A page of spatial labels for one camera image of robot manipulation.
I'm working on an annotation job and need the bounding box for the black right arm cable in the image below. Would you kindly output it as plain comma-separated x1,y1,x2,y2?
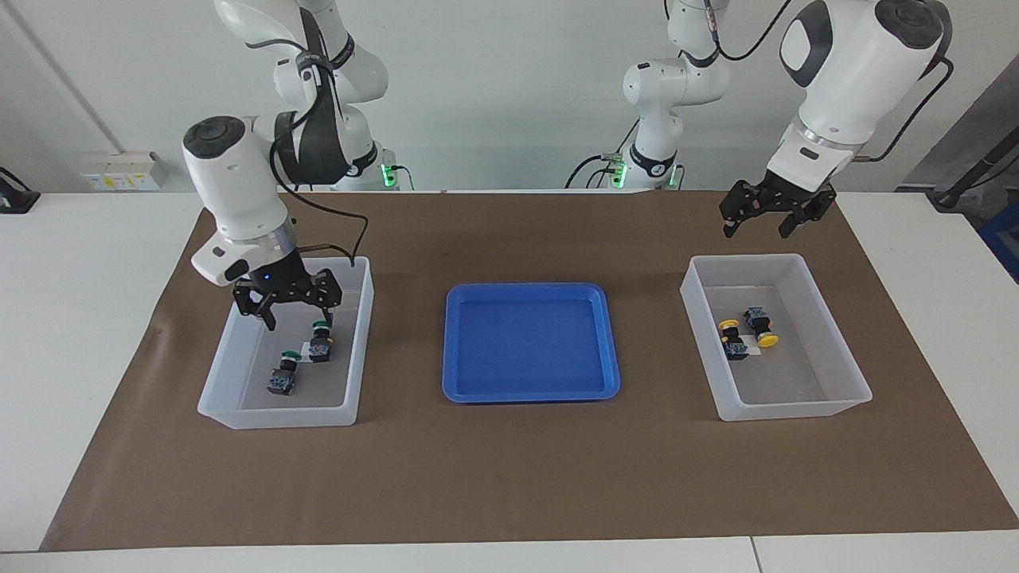
269,48,369,267

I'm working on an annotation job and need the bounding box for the brown paper table mat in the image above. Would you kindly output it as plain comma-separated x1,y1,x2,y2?
40,191,1019,552

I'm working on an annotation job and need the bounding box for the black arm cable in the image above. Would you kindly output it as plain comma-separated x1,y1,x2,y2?
269,48,369,267
705,0,955,162

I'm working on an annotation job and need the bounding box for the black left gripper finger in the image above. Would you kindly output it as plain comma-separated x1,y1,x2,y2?
719,181,765,240
778,196,822,240

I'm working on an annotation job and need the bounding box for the blue plastic tray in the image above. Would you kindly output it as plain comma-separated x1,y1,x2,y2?
442,283,622,404

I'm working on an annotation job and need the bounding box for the yellow push button switch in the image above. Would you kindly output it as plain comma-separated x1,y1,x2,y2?
718,319,751,361
744,306,780,349

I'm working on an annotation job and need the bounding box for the black desk device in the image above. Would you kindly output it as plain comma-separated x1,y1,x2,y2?
0,167,41,214

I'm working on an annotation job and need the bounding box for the white wall socket strip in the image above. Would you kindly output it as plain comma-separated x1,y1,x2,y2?
84,151,170,192

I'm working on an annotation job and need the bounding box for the black left base cable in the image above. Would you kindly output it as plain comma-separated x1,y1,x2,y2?
565,119,639,189

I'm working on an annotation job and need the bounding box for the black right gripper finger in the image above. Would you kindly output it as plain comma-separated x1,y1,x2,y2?
299,268,345,329
232,283,279,333

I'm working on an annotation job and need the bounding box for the black stand pole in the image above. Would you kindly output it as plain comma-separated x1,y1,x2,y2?
927,127,1019,209

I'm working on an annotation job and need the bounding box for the translucent plastic box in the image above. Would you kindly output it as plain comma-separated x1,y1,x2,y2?
680,254,873,423
197,256,375,431

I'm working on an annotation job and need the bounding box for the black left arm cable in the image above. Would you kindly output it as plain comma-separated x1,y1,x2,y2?
705,0,955,162

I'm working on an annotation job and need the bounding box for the blue crate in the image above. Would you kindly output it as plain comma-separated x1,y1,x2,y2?
978,199,1019,283

